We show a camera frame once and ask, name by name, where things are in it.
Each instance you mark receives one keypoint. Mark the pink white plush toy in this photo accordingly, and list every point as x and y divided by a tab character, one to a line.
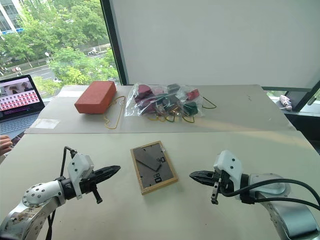
285	101

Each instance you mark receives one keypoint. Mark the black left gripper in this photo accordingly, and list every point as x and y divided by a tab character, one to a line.
87	186

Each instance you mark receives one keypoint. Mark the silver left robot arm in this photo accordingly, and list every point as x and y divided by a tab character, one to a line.
37	200

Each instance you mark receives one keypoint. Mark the grey board sheet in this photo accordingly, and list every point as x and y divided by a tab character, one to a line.
225	112

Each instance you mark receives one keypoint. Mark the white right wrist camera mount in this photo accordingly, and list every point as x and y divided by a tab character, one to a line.
228	165

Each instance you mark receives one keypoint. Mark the wooden picture frame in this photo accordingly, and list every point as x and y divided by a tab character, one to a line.
153	167

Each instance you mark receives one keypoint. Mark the bright red block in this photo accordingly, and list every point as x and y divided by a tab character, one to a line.
193	94

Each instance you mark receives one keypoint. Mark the red brick block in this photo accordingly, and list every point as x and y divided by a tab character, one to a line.
96	97

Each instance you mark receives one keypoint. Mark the clear tape patch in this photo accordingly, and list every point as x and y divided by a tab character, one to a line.
46	123

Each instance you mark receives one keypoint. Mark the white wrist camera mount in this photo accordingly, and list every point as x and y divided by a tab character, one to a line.
228	165
78	166

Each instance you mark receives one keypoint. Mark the dark green block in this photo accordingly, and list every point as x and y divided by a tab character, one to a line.
191	108

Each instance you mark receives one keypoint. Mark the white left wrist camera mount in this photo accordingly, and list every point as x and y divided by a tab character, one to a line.
78	166

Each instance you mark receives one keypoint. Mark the bystander bare hand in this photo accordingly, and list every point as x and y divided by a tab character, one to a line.
4	146

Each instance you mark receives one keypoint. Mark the clear plastic bag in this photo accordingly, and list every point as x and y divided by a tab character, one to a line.
162	102

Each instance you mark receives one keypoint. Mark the black window post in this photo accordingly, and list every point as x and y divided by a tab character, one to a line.
113	40

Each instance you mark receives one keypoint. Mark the dark red block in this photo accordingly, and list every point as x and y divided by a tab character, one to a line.
143	92

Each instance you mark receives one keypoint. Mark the grey laptop computer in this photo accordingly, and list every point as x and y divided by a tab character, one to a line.
17	100

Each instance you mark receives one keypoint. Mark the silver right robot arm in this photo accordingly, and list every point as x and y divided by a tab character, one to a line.
287	212

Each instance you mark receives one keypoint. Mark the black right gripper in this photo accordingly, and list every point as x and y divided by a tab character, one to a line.
223	182

